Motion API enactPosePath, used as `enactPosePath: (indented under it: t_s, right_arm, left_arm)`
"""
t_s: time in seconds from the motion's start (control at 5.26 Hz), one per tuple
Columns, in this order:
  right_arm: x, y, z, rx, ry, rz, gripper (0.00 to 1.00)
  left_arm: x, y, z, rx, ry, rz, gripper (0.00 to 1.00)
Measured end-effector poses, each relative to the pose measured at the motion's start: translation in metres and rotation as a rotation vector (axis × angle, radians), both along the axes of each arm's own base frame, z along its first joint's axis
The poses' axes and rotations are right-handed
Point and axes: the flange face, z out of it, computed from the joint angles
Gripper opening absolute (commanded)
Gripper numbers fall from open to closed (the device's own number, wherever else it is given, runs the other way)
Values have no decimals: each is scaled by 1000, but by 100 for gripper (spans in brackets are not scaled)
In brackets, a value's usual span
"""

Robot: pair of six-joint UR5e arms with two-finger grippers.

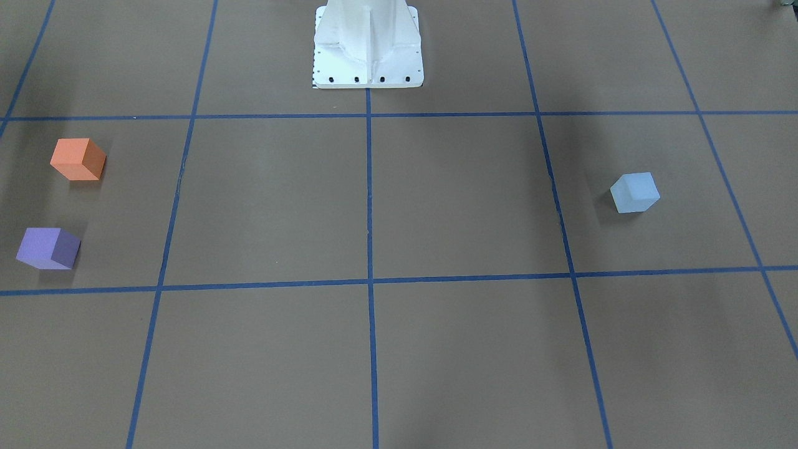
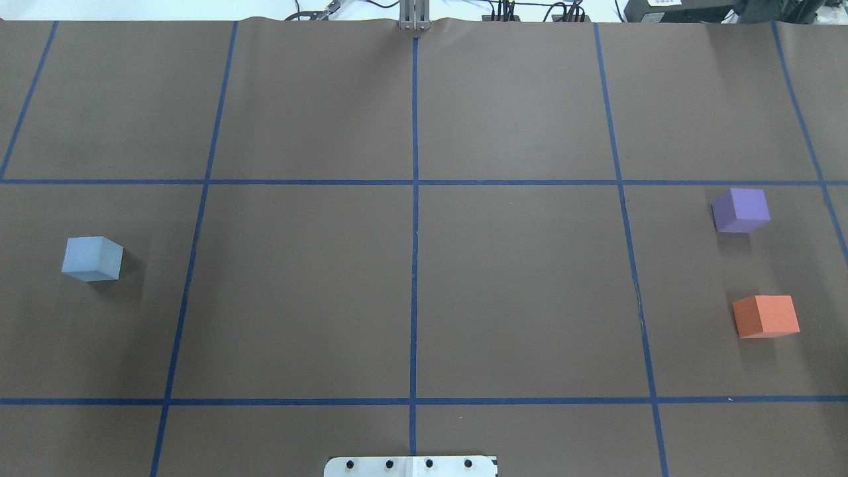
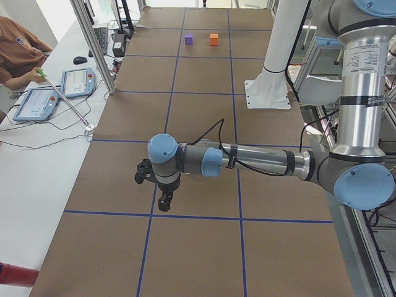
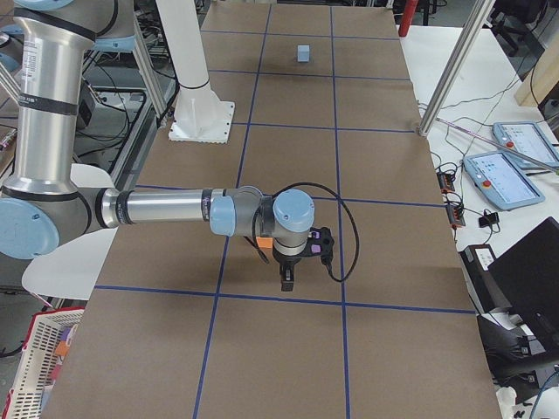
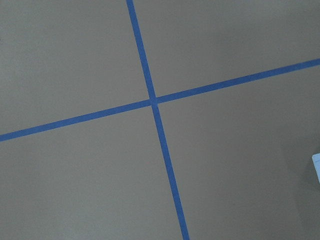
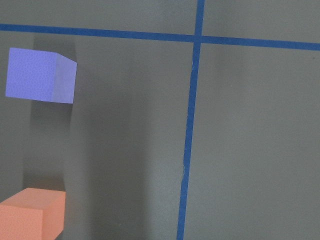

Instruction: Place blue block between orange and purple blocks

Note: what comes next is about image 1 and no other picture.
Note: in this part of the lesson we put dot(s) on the orange foam block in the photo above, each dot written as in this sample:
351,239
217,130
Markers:
78,159

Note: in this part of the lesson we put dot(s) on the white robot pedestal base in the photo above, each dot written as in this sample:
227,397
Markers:
367,45

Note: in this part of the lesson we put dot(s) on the purple foam block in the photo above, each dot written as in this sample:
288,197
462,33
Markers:
48,248

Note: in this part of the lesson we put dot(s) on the light blue foam block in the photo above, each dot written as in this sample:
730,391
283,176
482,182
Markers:
634,192

